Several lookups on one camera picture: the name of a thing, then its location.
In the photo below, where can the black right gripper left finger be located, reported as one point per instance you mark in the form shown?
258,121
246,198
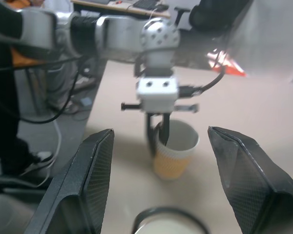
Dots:
70,195

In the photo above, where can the orange red sheet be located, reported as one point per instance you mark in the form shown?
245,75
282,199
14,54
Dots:
230,67

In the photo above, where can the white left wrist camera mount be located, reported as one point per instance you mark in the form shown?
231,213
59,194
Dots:
157,95

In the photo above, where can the wooden desk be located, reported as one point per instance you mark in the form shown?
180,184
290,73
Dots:
117,8

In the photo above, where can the paper cup with white inside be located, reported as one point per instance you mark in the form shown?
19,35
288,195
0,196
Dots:
168,224

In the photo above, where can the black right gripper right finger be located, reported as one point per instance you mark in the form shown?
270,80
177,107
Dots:
256,190

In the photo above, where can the black keyboard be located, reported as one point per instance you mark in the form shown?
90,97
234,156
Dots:
144,3

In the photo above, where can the yellow ribbed paper cup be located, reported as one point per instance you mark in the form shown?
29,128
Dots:
171,165

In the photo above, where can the black-rimmed white cup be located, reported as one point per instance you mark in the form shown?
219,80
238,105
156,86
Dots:
161,209

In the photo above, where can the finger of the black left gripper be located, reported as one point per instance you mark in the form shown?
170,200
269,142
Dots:
150,136
165,129

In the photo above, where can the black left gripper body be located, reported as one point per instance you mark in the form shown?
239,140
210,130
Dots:
186,108

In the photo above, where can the person in black trousers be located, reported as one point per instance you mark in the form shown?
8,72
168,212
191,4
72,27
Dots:
5,122

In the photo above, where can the black office chair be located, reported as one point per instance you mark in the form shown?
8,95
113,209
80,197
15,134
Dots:
210,14

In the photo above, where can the small grey floor box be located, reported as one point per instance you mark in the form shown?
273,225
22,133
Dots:
86,101

